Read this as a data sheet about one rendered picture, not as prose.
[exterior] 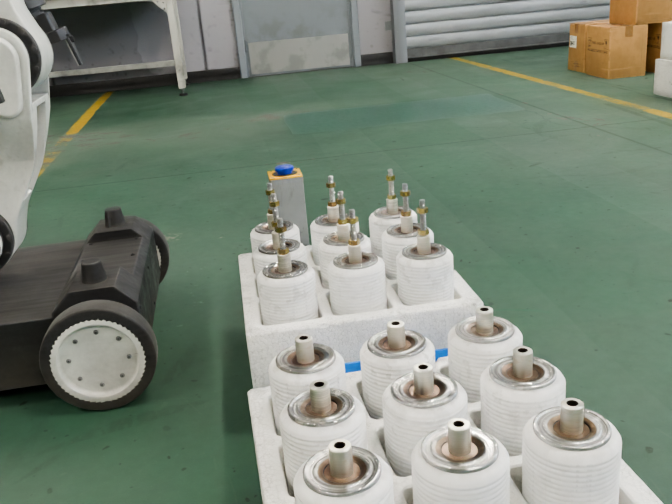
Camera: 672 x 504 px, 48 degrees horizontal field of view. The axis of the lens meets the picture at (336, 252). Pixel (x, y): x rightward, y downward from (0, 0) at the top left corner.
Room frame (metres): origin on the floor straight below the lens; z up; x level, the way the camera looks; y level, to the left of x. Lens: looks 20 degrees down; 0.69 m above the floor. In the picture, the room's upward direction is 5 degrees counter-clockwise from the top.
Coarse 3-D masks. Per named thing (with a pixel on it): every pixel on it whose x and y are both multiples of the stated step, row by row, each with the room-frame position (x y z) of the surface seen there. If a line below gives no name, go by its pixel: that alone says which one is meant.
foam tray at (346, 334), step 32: (256, 288) 1.30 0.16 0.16; (320, 288) 1.23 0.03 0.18; (256, 320) 1.12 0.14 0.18; (320, 320) 1.09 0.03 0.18; (352, 320) 1.09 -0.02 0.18; (384, 320) 1.09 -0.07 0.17; (416, 320) 1.10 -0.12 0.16; (448, 320) 1.10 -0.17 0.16; (256, 352) 1.06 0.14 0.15; (352, 352) 1.08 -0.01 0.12; (256, 384) 1.06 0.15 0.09
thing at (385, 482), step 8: (304, 464) 0.62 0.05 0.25; (384, 464) 0.61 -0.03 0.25; (384, 472) 0.59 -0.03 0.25; (296, 480) 0.60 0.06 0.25; (384, 480) 0.58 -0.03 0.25; (392, 480) 0.59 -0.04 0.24; (296, 488) 0.59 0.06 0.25; (304, 488) 0.58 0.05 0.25; (376, 488) 0.57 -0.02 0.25; (384, 488) 0.58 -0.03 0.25; (392, 488) 0.59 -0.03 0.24; (296, 496) 0.59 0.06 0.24; (304, 496) 0.57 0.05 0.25; (312, 496) 0.57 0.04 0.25; (320, 496) 0.57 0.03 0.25; (352, 496) 0.56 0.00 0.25; (360, 496) 0.56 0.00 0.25; (368, 496) 0.56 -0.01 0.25; (376, 496) 0.57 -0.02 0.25; (384, 496) 0.57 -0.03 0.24; (392, 496) 0.59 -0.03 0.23
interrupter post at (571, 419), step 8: (568, 400) 0.64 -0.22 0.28; (576, 400) 0.64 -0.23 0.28; (568, 408) 0.63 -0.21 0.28; (576, 408) 0.63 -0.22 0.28; (560, 416) 0.64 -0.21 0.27; (568, 416) 0.63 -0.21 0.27; (576, 416) 0.63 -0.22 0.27; (560, 424) 0.64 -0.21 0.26; (568, 424) 0.63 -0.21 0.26; (576, 424) 0.63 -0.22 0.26; (568, 432) 0.63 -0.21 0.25; (576, 432) 0.63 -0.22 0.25
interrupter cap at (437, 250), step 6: (408, 246) 1.20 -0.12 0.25; (414, 246) 1.20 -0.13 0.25; (432, 246) 1.20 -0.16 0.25; (438, 246) 1.19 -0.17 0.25; (444, 246) 1.19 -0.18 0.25; (402, 252) 1.18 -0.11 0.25; (408, 252) 1.17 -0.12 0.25; (414, 252) 1.18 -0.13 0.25; (432, 252) 1.17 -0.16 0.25; (438, 252) 1.16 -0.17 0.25; (444, 252) 1.16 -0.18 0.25; (414, 258) 1.15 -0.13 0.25; (420, 258) 1.14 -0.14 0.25; (426, 258) 1.14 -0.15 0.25; (432, 258) 1.14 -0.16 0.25
